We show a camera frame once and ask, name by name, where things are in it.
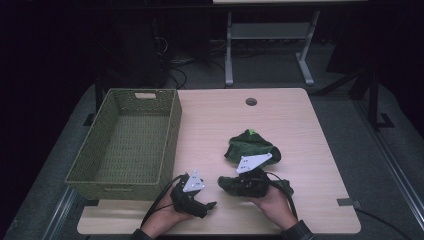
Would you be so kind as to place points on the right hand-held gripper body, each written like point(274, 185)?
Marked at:
point(251, 183)

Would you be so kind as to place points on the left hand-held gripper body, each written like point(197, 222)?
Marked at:
point(188, 201)

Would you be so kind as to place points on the dark green cloth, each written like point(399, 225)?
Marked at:
point(248, 145)

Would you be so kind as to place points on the green woven basket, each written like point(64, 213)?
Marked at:
point(130, 150)

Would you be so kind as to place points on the person's left hand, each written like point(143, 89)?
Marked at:
point(163, 216)

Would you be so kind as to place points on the person's right hand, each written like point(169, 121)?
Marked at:
point(275, 205)

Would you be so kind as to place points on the grey tape strip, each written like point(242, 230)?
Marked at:
point(348, 202)

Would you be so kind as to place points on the black metal stand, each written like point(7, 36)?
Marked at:
point(373, 100)

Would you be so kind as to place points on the aluminium floor rail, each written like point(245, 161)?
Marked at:
point(60, 213)
point(393, 166)

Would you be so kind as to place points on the grey metal desk frame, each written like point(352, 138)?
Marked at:
point(266, 30)

